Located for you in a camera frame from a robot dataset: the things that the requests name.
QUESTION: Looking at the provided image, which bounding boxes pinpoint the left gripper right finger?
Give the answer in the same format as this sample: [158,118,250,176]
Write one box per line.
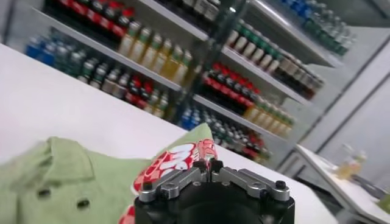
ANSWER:
[210,160,291,202]

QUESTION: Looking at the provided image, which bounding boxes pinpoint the white side table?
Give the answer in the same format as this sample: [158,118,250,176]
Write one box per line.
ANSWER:
[294,144,390,224]

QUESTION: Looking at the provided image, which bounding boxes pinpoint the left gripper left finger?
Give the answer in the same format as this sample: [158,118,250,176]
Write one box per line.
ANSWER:
[138,159,211,203]

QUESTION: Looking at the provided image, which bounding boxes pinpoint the clear bottle yellow contents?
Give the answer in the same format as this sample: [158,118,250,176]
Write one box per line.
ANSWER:
[336,142,368,180]

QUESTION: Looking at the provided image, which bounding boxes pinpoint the light green polo shirt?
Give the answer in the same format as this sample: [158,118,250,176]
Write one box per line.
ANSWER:
[0,122,219,224]

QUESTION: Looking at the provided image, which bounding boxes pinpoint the yellow juice bottle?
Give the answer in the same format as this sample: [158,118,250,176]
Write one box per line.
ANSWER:
[118,21,141,57]
[280,117,296,138]
[251,105,271,126]
[266,111,283,133]
[258,108,277,129]
[152,38,173,74]
[273,114,289,136]
[129,27,152,61]
[243,100,263,122]
[173,50,193,85]
[141,33,162,68]
[161,44,183,80]

